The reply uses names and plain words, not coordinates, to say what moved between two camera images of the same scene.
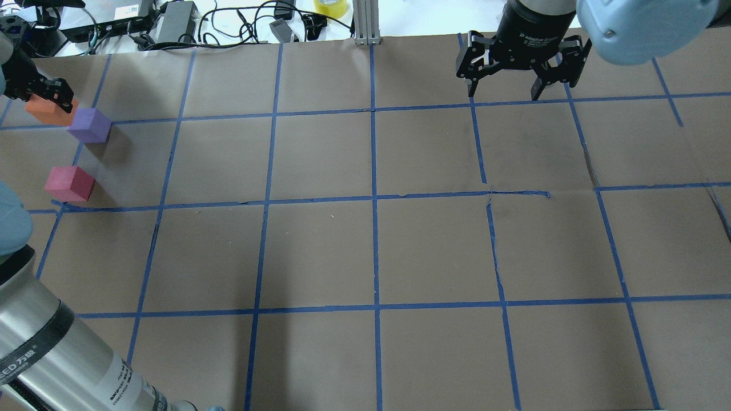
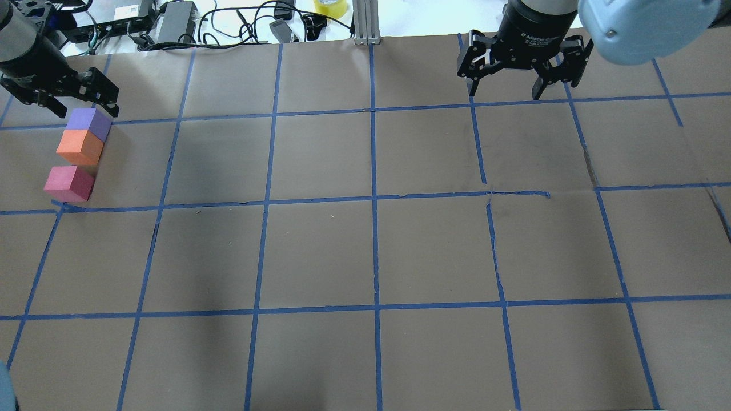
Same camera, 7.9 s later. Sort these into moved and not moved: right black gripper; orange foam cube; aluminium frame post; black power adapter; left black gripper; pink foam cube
Moved: orange foam cube; left black gripper
Not moved: black power adapter; pink foam cube; right black gripper; aluminium frame post
